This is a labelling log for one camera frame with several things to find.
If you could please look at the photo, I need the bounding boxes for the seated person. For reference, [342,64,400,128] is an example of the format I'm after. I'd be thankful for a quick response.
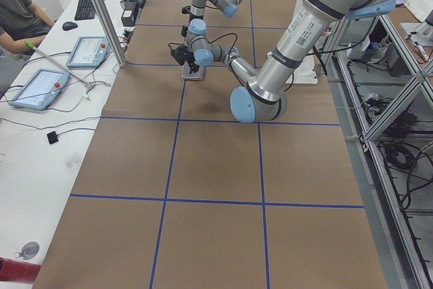
[1,0,54,55]

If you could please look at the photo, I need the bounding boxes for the black computer mouse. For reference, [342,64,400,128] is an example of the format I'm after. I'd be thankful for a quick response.
[62,21,78,31]

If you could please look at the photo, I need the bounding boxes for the teach pendant tablet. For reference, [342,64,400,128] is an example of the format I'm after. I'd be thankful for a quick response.
[66,36,110,69]
[9,68,70,110]

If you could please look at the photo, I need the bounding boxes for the blue tape line lengthwise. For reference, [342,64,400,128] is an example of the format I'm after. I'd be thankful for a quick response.
[148,81,186,289]

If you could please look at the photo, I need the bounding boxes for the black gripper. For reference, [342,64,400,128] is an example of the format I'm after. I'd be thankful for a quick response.
[181,25,189,37]
[184,52,200,70]

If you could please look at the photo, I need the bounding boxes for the far teach pendant tablet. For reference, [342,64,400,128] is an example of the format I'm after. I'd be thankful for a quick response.
[66,36,110,69]

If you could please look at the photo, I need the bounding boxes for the small black square pad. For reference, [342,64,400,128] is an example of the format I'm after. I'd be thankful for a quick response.
[47,131,59,145]

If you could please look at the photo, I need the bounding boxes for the black box with label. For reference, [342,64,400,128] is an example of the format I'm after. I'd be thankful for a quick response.
[120,0,143,27]

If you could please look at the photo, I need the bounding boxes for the near teach pendant tablet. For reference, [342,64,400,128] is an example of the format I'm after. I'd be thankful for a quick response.
[9,68,70,110]

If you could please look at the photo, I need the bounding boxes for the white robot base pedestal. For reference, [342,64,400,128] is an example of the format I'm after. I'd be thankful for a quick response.
[285,56,318,86]

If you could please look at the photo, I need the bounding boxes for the aluminium frame post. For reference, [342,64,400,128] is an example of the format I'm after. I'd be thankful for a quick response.
[92,0,126,68]

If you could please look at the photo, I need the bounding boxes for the blue tape line crosswise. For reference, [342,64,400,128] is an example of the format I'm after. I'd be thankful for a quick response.
[100,116,341,127]

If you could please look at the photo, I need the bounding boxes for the black keyboard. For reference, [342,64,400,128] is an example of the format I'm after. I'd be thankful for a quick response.
[74,0,96,21]

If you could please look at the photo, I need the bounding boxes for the pink and grey towel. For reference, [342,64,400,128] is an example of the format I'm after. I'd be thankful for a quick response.
[181,63,206,81]

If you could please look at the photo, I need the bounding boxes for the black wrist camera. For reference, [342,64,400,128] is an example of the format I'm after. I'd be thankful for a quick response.
[170,45,190,66]
[181,5,191,14]

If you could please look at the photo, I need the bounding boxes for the aluminium frame rack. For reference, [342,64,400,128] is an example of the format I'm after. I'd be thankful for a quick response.
[321,8,432,288]

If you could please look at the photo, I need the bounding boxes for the metal rod with green tip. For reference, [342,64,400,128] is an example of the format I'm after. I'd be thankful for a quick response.
[24,41,95,89]

